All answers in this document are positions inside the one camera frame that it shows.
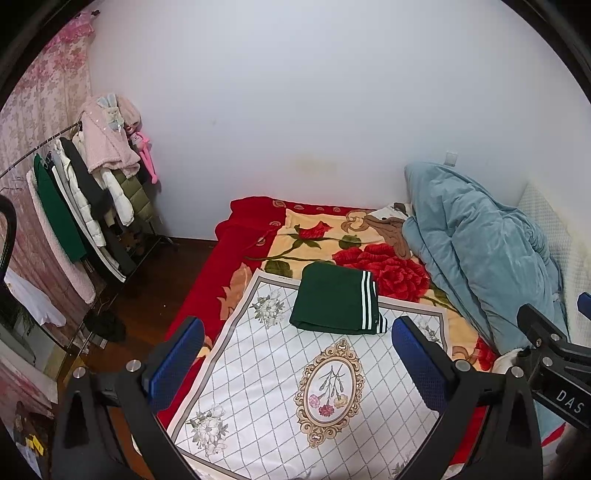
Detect metal clothes rack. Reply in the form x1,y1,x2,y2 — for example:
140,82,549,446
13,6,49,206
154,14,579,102
0,119,180,367

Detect light blue quilt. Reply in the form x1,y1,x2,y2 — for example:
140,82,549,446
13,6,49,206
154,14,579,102
401,161,583,446

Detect white puffer jacket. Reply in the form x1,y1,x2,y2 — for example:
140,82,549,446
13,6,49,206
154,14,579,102
50,134,136,252

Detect white shirt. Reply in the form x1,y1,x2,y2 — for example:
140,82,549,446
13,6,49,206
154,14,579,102
2,267,68,329

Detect green sweater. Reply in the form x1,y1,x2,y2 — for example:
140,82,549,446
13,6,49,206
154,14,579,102
33,153,88,265

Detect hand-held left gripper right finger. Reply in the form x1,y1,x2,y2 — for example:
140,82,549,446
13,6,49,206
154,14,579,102
390,316,544,480

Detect white diamond printed cloth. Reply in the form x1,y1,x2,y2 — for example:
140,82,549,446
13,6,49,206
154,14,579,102
166,270,465,480

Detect pink floral curtain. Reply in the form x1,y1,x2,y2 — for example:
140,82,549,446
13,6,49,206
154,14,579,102
0,7,95,335

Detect red floral blanket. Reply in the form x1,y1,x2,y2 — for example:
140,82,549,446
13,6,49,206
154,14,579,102
156,196,506,468

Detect pink fluffy robe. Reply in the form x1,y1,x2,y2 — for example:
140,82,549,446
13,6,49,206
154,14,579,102
25,168,97,306

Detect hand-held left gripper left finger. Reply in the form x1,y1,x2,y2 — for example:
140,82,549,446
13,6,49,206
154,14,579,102
51,316,206,480

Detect black coat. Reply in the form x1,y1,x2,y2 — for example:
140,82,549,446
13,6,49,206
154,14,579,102
59,137,138,283

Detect white textured pillow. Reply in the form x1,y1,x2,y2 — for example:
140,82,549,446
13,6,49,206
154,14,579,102
516,181,591,326

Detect dark bag with yellow print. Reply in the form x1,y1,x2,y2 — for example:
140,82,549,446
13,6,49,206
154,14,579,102
11,401,57,477

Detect black cloth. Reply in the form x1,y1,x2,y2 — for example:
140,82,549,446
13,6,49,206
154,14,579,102
85,311,127,343

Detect black curved bar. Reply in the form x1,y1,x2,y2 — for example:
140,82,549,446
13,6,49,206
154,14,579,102
0,196,18,321

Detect pink fluffy jacket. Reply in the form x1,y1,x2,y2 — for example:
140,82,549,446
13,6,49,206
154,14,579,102
80,93,142,179

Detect olive puffer vest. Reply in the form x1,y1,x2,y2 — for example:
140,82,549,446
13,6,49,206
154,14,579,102
112,170,154,228

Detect pink plush toy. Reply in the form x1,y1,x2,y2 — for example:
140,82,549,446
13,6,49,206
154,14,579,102
128,130,159,184

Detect green white striped jacket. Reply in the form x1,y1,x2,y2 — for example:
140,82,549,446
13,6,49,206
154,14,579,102
289,261,390,336

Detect brown garment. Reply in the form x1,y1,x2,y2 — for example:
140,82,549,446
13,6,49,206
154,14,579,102
364,213,413,260

